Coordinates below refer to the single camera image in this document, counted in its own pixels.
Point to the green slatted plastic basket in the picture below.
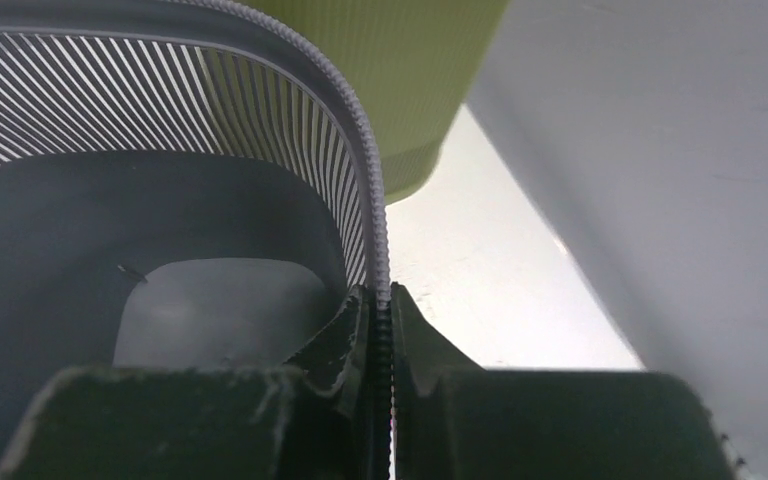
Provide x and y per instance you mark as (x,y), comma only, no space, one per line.
(411,63)

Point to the grey slatted plastic basket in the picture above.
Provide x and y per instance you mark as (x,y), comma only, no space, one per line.
(183,185)

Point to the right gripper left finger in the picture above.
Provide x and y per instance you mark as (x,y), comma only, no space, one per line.
(307,418)

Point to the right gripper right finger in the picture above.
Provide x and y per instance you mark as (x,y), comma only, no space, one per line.
(458,420)

